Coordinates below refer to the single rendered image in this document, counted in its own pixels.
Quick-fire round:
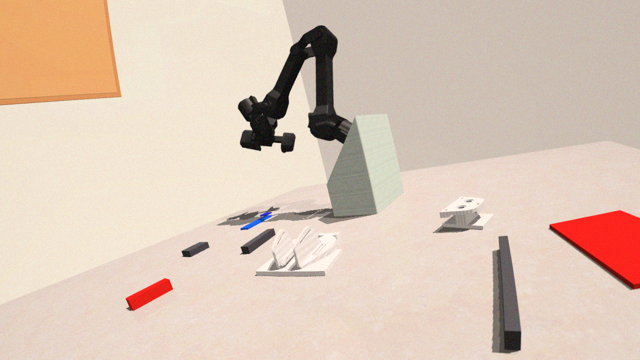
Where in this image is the blue rectangular plate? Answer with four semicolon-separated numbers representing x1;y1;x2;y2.
240;215;272;230

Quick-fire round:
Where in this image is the red rectangular bar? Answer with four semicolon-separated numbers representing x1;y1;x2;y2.
125;278;173;311

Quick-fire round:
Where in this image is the red flat plate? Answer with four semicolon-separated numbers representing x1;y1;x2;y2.
549;210;640;289

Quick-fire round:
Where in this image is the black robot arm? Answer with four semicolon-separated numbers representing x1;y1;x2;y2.
237;25;352;144

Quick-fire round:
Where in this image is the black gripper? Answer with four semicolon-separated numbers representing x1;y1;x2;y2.
240;124;296;153

